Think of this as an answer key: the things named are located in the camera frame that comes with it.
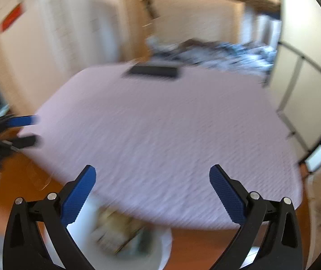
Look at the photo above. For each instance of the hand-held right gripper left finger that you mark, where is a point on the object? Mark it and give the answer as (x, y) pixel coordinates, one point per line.
(79, 197)

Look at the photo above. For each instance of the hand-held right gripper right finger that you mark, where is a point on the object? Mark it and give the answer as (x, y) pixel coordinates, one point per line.
(228, 197)

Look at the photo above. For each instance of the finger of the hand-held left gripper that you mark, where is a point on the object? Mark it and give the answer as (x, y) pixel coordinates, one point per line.
(22, 120)
(26, 142)

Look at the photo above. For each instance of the yellow paper bag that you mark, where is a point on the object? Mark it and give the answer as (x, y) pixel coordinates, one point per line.
(115, 220)

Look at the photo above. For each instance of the white waste bin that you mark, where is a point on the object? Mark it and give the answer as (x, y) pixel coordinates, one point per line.
(160, 247)

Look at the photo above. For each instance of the lilac quilted blanket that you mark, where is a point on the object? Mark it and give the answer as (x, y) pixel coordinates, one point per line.
(163, 135)

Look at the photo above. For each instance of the white wardrobe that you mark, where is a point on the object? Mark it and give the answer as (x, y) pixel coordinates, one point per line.
(79, 19)

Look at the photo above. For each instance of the black smartphone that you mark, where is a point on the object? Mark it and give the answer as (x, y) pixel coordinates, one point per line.
(153, 71)

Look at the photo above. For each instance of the blue-grey duvet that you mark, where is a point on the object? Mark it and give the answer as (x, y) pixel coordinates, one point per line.
(219, 54)

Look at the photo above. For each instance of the black framed room divider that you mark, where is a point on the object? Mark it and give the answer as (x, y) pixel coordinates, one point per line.
(301, 62)

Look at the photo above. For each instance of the wall poster with red label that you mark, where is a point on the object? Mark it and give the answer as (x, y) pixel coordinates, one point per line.
(12, 18)

